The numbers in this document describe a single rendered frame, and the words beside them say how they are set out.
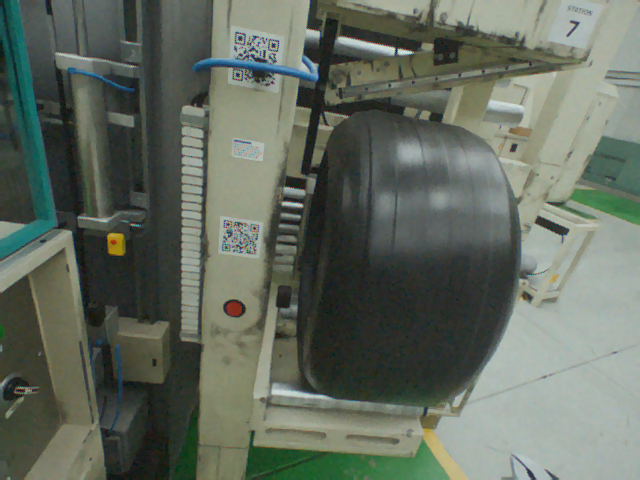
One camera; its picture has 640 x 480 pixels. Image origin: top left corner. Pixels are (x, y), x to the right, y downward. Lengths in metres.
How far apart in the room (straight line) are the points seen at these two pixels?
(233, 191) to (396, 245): 0.30
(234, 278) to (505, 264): 0.46
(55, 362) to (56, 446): 0.15
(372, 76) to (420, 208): 0.55
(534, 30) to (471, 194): 0.51
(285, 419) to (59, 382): 0.40
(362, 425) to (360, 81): 0.81
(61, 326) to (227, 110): 0.40
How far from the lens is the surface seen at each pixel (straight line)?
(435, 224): 0.49
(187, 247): 0.69
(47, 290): 0.61
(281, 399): 0.78
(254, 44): 0.57
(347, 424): 0.82
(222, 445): 1.05
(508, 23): 0.93
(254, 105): 0.58
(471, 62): 1.05
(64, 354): 0.68
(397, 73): 0.99
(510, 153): 5.62
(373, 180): 0.49
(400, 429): 0.86
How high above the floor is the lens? 1.51
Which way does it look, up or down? 25 degrees down
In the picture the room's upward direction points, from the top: 11 degrees clockwise
